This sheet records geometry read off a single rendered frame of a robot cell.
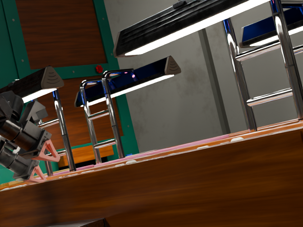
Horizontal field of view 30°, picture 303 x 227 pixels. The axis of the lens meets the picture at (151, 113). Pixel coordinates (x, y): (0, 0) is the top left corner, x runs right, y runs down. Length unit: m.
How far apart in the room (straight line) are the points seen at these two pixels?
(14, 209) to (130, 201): 0.44
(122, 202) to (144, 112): 3.88
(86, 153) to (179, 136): 2.10
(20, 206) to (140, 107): 3.65
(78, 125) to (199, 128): 1.94
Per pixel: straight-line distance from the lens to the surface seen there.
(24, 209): 1.42
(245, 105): 1.47
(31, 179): 1.97
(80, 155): 2.71
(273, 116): 4.22
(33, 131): 1.57
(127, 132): 3.00
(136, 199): 1.08
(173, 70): 2.18
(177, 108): 4.73
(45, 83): 1.80
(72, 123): 2.81
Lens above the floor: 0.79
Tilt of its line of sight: 3 degrees up
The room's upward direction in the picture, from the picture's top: 13 degrees counter-clockwise
